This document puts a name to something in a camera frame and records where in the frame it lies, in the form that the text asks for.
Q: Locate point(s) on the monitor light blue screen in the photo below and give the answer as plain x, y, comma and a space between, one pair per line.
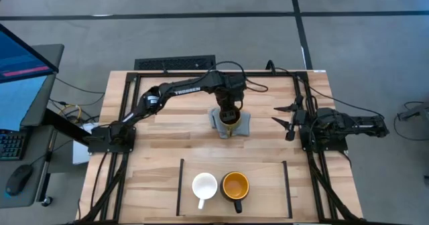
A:
16, 101

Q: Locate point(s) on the grey cloth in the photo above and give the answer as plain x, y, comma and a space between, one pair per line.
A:
246, 124

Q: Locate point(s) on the white box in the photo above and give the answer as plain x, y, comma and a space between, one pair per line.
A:
79, 154

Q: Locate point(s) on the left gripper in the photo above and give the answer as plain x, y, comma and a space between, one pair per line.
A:
228, 99

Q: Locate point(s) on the black mug orange inside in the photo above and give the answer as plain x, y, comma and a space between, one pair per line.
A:
234, 186

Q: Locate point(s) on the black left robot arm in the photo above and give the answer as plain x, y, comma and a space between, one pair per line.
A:
187, 86

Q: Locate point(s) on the black floor stand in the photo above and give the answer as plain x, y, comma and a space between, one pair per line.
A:
415, 111

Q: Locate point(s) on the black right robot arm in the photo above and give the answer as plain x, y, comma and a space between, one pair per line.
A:
348, 123

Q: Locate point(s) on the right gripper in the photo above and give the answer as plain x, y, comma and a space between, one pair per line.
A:
299, 118

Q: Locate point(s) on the black caster wheel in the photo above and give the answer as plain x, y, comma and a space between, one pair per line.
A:
47, 201

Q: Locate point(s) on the white mug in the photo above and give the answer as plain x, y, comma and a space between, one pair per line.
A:
204, 185

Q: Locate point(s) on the black computer mouse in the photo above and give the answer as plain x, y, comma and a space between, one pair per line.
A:
18, 179

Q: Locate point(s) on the monitor dark blue screen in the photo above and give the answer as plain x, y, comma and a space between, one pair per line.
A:
20, 57

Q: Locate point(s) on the large olive glazed mug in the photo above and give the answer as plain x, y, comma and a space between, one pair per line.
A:
229, 128

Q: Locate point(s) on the black aluminium table frame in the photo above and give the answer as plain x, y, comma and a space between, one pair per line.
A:
187, 74

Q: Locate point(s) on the wooden shelf black legs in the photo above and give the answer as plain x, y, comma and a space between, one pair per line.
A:
268, 191

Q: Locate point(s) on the grey desk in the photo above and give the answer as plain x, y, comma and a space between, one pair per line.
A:
38, 171

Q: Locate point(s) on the backlit black keyboard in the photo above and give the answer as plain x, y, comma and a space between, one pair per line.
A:
11, 144

